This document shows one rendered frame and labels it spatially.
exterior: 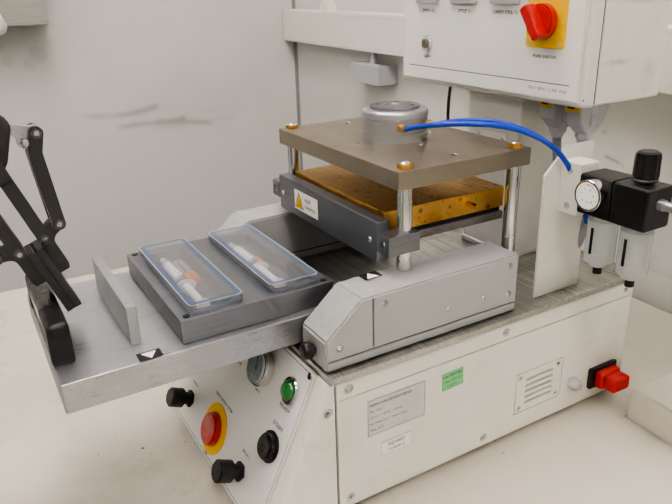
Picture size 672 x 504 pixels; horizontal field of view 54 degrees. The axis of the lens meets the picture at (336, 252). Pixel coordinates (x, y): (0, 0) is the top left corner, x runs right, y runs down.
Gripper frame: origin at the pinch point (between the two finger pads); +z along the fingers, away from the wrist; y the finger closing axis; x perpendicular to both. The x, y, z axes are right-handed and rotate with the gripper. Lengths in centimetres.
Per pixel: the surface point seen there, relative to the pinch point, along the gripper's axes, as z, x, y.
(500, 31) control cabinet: 0, 5, -57
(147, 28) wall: 6, -149, -58
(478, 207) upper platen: 13.3, 12.8, -41.2
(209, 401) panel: 25.9, -3.1, -6.4
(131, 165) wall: 41, -150, -33
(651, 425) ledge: 47, 26, -48
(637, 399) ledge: 44, 24, -49
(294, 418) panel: 20.4, 14.6, -11.5
